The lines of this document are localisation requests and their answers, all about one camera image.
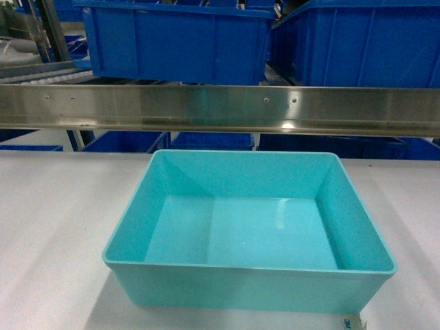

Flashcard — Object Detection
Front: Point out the steel shelf upright post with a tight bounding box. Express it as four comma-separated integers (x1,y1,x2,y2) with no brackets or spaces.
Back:
35,0,71,62

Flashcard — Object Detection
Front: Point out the blue bin below rail right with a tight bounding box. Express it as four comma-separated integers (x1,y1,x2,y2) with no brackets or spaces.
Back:
258,134,408,160

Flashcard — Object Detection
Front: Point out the steel shelf front rail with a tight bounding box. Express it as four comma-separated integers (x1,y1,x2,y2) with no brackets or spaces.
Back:
1,85,439,138

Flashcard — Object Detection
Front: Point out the blue bin below rail left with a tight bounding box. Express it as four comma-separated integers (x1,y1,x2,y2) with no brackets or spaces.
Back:
82,131,171,154

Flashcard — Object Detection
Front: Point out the dark blue bin upper right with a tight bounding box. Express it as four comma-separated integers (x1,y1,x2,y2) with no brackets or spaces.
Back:
269,1,439,88

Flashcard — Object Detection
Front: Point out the white label sticker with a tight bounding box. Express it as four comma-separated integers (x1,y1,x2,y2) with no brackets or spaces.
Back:
342,314,367,330

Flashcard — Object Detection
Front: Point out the blue bin below rail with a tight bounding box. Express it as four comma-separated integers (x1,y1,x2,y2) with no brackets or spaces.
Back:
82,131,171,154
170,132,254,151
258,134,408,160

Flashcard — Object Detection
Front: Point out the blue bin below rail middle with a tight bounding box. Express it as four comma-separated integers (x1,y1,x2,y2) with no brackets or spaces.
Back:
170,132,254,151

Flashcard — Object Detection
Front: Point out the dark blue bin upper left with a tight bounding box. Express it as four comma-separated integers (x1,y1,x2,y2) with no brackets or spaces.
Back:
73,1,275,85

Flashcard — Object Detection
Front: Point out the dark blue bin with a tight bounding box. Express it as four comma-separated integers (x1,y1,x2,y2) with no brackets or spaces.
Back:
73,1,275,85
269,1,439,88

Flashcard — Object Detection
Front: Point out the light teal plastic bin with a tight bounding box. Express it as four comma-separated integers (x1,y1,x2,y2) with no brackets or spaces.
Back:
102,150,397,314

